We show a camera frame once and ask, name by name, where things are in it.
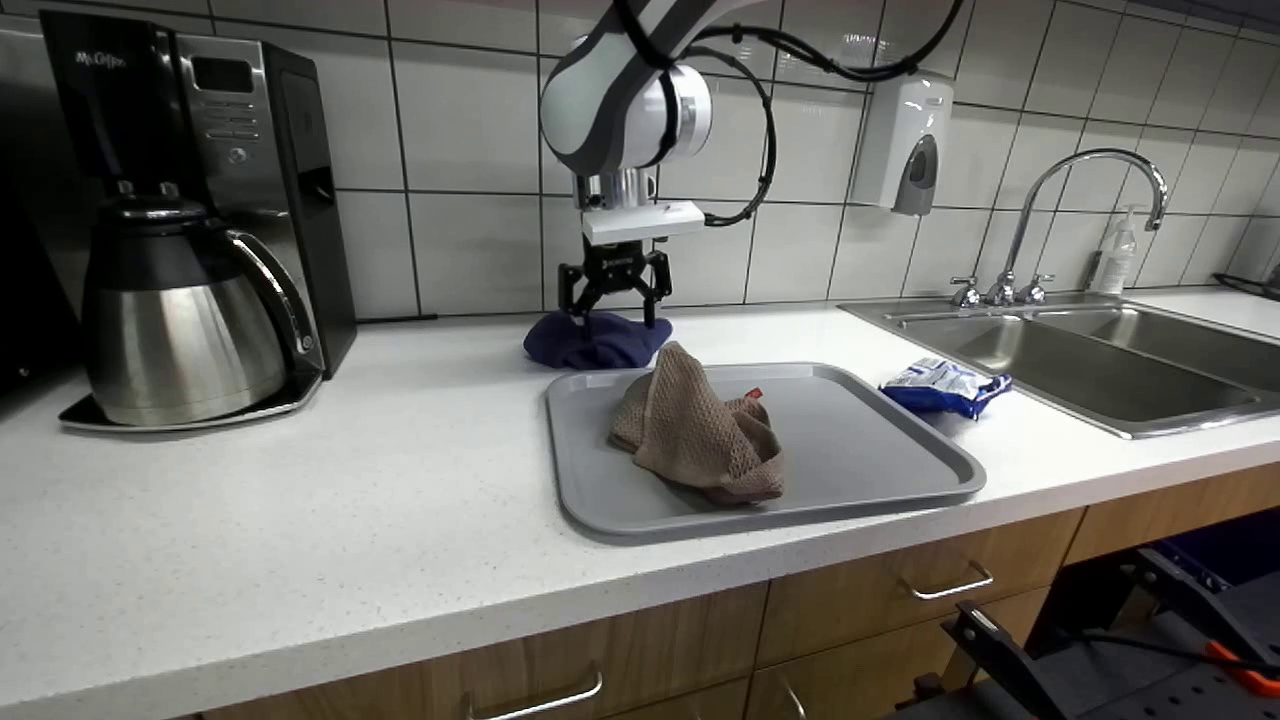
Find grey plastic tray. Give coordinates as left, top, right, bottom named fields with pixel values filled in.
left=540, top=360, right=989, bottom=545

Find chrome sink faucet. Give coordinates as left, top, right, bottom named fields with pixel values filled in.
left=948, top=145, right=1171, bottom=313

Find brown towel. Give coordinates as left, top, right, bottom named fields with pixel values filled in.
left=603, top=339, right=789, bottom=512

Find small clear soap bottle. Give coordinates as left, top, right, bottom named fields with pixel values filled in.
left=1082, top=214, right=1139, bottom=302

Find wooden base cabinet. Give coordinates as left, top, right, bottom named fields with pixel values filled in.
left=197, top=460, right=1280, bottom=720

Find blue white snack packet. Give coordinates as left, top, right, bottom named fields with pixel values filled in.
left=876, top=351, right=1016, bottom=424

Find black stand with orange part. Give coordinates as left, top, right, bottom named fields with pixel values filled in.
left=916, top=545, right=1280, bottom=720

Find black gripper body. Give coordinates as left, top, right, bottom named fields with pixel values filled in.
left=577, top=238, right=673, bottom=294

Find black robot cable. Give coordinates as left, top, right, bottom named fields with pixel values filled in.
left=613, top=0, right=970, bottom=232

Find steel coffee carafe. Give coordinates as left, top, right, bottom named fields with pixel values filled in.
left=79, top=202, right=326, bottom=431

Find stainless steel sink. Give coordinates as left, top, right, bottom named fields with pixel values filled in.
left=841, top=294, right=1280, bottom=443

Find navy blue towel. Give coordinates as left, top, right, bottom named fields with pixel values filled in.
left=518, top=307, right=674, bottom=371

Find white wall soap dispenser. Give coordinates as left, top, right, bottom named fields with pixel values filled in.
left=846, top=67, right=954, bottom=220

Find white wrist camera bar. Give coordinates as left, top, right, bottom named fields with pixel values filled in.
left=578, top=196, right=709, bottom=248

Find black coffee maker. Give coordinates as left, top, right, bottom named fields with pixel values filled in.
left=35, top=9, right=358, bottom=438

